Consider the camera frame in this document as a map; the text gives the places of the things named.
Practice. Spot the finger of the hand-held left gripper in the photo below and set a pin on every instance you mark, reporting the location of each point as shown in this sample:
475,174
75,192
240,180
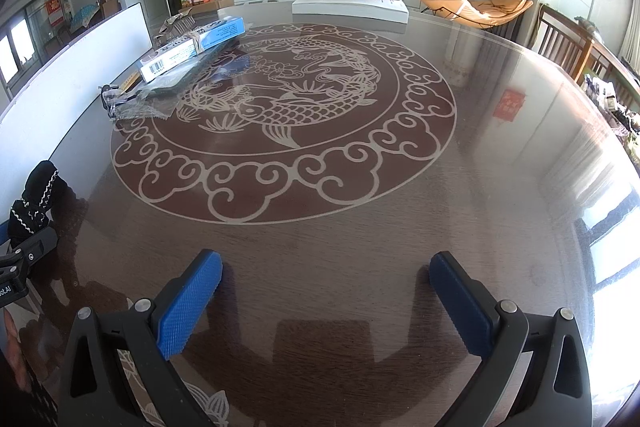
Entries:
4,234
37,244

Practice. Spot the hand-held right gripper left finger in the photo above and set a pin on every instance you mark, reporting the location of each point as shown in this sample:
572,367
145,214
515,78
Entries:
190,302

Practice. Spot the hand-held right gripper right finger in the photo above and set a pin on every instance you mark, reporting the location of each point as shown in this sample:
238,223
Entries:
462,307

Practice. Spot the white foam board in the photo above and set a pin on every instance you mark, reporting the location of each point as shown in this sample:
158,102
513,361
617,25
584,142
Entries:
75,82

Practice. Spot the person's left hand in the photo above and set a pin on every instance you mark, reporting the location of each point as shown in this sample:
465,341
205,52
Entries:
15,357

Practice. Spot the window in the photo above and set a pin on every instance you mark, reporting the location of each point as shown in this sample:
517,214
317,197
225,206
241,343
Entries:
15,49

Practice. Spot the wooden ruler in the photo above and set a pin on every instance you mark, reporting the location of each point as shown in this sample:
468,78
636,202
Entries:
131,82

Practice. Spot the red door poster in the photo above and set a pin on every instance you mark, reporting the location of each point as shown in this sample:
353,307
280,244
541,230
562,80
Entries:
56,9

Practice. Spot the blue food cover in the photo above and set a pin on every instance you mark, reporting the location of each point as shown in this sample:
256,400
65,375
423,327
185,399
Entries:
84,16

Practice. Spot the cluttered wooden sideboard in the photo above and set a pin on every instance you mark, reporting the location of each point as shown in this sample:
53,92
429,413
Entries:
612,102

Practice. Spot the blue and white box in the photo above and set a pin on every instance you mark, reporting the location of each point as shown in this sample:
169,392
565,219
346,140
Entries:
200,39

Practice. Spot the wooden chair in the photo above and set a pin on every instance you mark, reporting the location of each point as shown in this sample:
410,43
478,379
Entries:
560,37

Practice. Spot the brown cardboard box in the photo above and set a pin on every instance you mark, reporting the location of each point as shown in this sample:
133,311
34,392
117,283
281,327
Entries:
212,4

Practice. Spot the orange lounge chair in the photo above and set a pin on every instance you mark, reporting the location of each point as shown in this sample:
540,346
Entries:
505,2

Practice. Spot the white flat box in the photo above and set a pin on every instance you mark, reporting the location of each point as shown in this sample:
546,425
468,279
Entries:
350,9

